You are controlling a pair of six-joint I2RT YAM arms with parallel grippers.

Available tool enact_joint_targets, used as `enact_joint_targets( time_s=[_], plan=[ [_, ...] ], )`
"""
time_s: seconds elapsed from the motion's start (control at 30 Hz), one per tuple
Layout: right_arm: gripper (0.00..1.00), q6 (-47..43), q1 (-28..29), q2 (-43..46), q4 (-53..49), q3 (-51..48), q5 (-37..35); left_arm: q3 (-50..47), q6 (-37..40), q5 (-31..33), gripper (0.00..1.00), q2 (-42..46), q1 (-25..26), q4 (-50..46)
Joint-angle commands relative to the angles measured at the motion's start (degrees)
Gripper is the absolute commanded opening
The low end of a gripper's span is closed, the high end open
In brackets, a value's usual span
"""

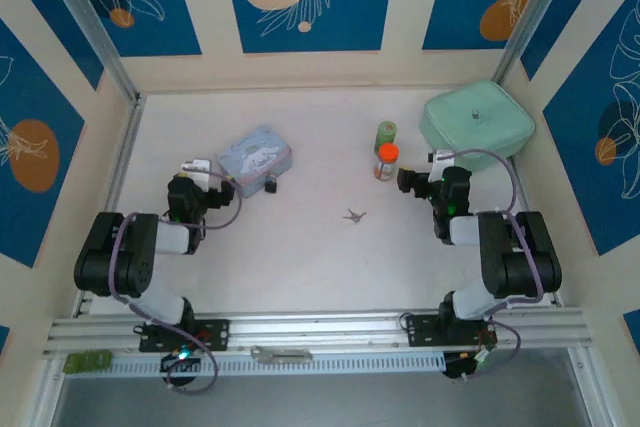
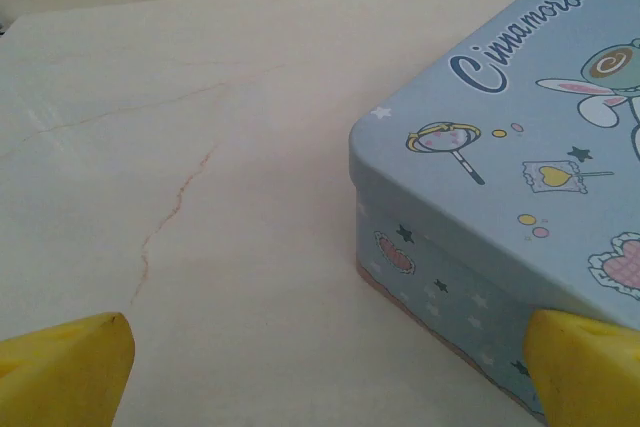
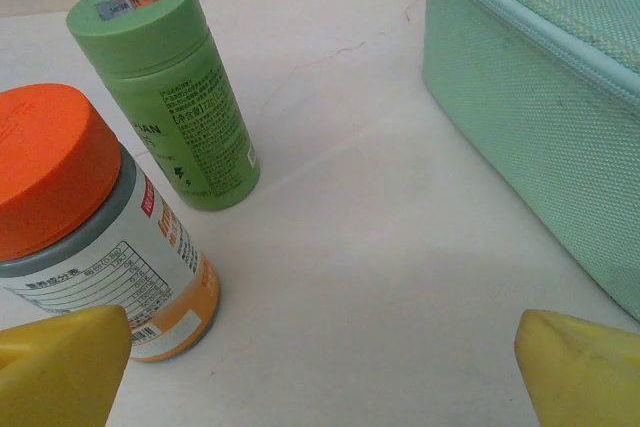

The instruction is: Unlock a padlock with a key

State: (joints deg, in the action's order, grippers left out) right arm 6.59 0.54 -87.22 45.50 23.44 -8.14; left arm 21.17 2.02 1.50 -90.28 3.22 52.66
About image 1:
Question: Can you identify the light blue cartoon tin box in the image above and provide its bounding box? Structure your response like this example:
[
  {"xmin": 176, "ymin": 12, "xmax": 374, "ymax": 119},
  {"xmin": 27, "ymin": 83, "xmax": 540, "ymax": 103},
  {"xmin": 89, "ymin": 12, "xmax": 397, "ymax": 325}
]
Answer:
[{"xmin": 215, "ymin": 125, "xmax": 294, "ymax": 198}]

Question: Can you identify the orange capped bottle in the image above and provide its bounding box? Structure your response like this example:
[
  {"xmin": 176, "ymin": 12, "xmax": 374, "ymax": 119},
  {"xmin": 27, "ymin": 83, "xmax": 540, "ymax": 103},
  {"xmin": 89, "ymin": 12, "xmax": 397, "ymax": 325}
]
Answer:
[{"xmin": 373, "ymin": 143, "xmax": 401, "ymax": 182}]

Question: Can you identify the green capped bottle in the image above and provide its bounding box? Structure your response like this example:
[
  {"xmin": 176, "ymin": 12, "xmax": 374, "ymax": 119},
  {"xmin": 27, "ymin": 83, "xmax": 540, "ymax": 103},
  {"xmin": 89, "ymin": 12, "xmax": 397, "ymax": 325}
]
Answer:
[{"xmin": 374, "ymin": 120, "xmax": 399, "ymax": 153}]

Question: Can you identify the mint green zip pouch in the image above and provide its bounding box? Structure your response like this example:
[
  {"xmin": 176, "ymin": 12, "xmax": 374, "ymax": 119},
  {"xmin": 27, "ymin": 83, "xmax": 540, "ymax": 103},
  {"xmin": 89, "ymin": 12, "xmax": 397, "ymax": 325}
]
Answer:
[{"xmin": 418, "ymin": 79, "xmax": 536, "ymax": 173}]

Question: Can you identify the black controller box with LED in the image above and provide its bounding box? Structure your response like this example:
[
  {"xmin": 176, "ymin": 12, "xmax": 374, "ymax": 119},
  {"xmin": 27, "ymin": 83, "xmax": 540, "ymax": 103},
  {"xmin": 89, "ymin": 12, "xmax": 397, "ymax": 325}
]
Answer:
[
  {"xmin": 443, "ymin": 350, "xmax": 490, "ymax": 379},
  {"xmin": 159, "ymin": 351, "xmax": 202, "ymax": 374}
]

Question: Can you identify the green circuit board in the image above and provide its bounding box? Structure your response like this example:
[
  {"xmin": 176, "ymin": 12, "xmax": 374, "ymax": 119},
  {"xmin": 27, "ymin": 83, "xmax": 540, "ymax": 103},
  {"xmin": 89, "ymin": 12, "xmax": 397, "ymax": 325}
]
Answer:
[{"xmin": 63, "ymin": 350, "xmax": 114, "ymax": 375}]

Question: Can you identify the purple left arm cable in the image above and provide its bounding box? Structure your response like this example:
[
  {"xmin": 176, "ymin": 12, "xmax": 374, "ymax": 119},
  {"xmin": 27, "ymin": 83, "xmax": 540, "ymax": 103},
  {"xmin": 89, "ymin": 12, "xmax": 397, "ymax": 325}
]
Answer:
[{"xmin": 108, "ymin": 169, "xmax": 244, "ymax": 396}]

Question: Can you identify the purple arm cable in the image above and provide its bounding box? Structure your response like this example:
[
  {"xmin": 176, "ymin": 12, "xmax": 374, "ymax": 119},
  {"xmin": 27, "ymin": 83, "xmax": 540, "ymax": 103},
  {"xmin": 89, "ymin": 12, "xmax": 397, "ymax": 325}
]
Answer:
[
  {"xmin": 449, "ymin": 148, "xmax": 546, "ymax": 381},
  {"xmin": 108, "ymin": 169, "xmax": 244, "ymax": 396}
]

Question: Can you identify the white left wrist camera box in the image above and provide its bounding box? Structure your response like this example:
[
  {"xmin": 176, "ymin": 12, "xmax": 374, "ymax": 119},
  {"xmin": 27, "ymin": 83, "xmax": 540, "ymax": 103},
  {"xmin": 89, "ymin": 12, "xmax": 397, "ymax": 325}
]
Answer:
[{"xmin": 180, "ymin": 158, "xmax": 214, "ymax": 186}]

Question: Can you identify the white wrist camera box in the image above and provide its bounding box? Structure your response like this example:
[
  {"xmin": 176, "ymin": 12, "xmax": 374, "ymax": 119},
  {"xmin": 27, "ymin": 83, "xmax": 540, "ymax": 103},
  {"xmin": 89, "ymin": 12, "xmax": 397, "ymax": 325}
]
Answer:
[
  {"xmin": 428, "ymin": 148, "xmax": 455, "ymax": 179},
  {"xmin": 180, "ymin": 158, "xmax": 214, "ymax": 186}
]

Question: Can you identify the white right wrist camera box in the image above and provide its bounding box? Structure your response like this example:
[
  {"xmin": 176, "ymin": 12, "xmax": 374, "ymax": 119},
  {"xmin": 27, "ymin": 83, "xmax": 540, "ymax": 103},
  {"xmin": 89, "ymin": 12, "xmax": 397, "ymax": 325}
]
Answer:
[{"xmin": 428, "ymin": 148, "xmax": 455, "ymax": 179}]

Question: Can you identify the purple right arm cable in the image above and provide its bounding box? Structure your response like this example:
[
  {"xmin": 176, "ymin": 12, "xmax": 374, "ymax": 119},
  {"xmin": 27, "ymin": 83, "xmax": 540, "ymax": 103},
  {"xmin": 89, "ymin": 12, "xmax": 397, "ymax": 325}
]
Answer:
[{"xmin": 449, "ymin": 148, "xmax": 546, "ymax": 381}]

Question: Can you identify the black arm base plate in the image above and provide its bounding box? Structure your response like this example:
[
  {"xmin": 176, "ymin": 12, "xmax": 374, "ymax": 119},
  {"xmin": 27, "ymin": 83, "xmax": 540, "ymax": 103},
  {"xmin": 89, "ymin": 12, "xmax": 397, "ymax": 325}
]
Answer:
[
  {"xmin": 138, "ymin": 318, "xmax": 232, "ymax": 354},
  {"xmin": 405, "ymin": 313, "xmax": 499, "ymax": 348}
]

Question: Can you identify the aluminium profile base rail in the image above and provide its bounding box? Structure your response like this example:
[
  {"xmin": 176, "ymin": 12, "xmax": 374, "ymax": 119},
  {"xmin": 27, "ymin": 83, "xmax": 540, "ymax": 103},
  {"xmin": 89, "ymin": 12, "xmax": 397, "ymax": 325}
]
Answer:
[{"xmin": 42, "ymin": 307, "xmax": 595, "ymax": 359}]

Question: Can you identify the aluminium frame post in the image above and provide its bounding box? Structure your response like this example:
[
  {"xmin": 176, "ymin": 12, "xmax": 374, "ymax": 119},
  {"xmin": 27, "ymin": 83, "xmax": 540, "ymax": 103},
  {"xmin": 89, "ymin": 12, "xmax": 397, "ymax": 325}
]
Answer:
[
  {"xmin": 35, "ymin": 0, "xmax": 142, "ymax": 104},
  {"xmin": 492, "ymin": 0, "xmax": 577, "ymax": 89}
]

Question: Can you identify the white slotted cable duct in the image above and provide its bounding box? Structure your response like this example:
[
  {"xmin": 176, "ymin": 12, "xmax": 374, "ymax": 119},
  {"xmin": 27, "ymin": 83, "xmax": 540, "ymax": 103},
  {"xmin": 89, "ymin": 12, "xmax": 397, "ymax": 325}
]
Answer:
[{"xmin": 107, "ymin": 351, "xmax": 447, "ymax": 378}]

